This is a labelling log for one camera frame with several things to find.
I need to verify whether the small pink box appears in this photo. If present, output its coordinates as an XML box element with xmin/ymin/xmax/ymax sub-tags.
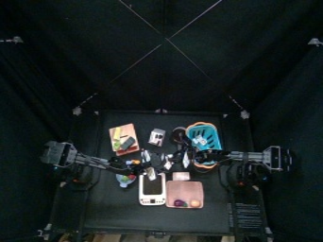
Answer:
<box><xmin>172</xmin><ymin>171</ymin><xmax>192</xmax><ymax>182</ymax></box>

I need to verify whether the teal basket with orange rim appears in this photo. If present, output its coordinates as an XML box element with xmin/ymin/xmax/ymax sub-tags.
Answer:
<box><xmin>184</xmin><ymin>121</ymin><xmax>223</xmax><ymax>170</ymax></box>

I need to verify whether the small grey box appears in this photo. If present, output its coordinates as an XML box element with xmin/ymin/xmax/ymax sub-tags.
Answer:
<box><xmin>148</xmin><ymin>128</ymin><xmax>167</xmax><ymax>147</ymax></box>

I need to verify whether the white toy tablet scale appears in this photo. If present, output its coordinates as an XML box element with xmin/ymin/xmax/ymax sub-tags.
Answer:
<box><xmin>137</xmin><ymin>172</ymin><xmax>168</xmax><ymax>207</ymax></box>

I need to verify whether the black round cup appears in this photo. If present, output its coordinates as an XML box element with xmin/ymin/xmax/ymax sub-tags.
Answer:
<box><xmin>171</xmin><ymin>126</ymin><xmax>191</xmax><ymax>145</ymax></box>

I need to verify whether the pink square tray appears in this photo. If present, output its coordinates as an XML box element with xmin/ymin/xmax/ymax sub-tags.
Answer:
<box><xmin>164</xmin><ymin>180</ymin><xmax>205</xmax><ymax>210</ymax></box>

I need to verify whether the light bowl with colourful fruit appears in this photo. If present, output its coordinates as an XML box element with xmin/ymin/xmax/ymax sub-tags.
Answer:
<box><xmin>115</xmin><ymin>173</ymin><xmax>139</xmax><ymax>189</ymax></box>

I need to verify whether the white sushi piece toy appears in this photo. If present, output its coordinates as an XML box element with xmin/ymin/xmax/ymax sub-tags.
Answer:
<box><xmin>193</xmin><ymin>134</ymin><xmax>211</xmax><ymax>147</ymax></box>

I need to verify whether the yellow toy food piece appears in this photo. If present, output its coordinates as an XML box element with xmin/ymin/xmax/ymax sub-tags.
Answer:
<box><xmin>111</xmin><ymin>126</ymin><xmax>124</xmax><ymax>143</ymax></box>

